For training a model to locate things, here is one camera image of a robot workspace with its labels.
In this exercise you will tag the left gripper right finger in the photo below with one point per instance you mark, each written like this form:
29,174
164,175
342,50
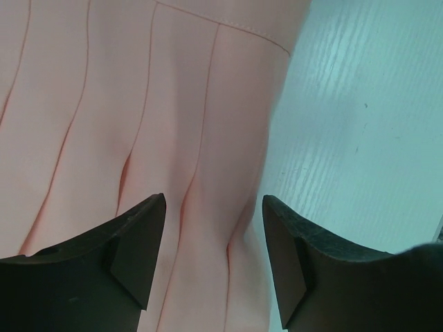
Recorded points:
324,282

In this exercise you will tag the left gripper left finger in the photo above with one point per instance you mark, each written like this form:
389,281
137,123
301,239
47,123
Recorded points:
97,281

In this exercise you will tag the salmon orange skirt pile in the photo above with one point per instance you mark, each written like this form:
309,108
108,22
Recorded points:
104,103

